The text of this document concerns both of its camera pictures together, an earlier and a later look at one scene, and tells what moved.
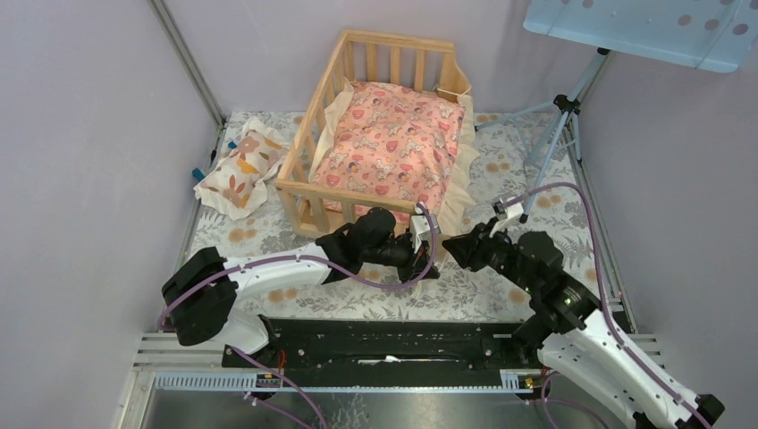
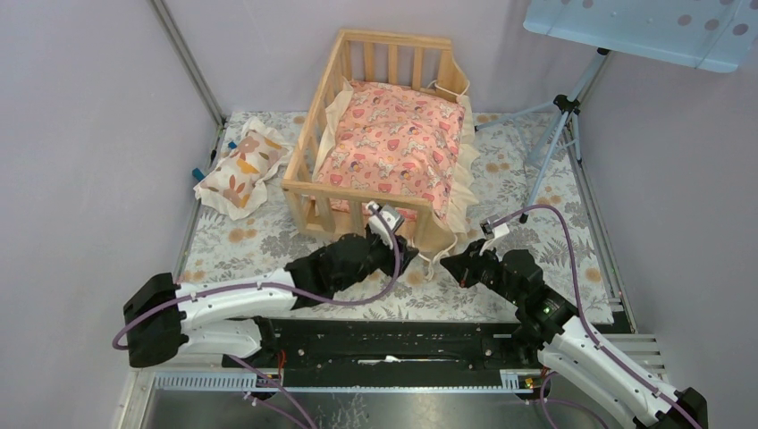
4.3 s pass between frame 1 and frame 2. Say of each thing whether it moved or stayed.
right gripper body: moved
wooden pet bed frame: stayed
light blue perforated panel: stayed
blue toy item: stayed
